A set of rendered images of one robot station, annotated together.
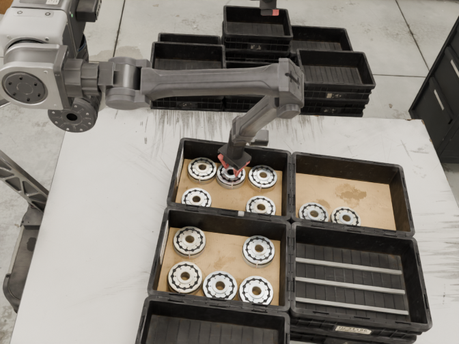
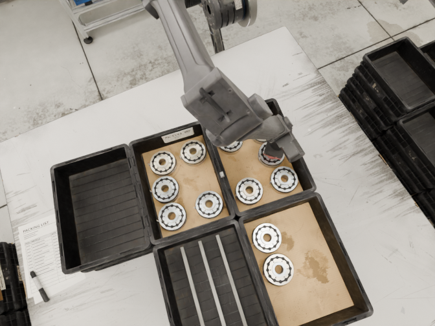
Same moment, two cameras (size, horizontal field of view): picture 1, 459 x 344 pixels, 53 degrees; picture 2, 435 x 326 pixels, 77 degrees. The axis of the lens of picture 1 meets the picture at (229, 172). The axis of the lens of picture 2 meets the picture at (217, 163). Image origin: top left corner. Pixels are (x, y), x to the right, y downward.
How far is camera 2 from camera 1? 87 cm
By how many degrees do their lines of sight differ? 40
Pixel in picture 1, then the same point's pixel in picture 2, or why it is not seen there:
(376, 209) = (312, 299)
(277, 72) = (200, 79)
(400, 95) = not seen: outside the picture
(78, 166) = (236, 59)
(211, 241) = (203, 167)
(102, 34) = (414, 14)
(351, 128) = (425, 246)
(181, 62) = (408, 70)
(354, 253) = (250, 288)
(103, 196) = not seen: hidden behind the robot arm
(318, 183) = (311, 231)
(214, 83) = (171, 36)
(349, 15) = not seen: outside the picture
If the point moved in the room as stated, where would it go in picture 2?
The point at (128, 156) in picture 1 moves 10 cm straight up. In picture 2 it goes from (263, 83) to (266, 69)
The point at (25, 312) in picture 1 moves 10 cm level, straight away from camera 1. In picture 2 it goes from (126, 94) to (136, 79)
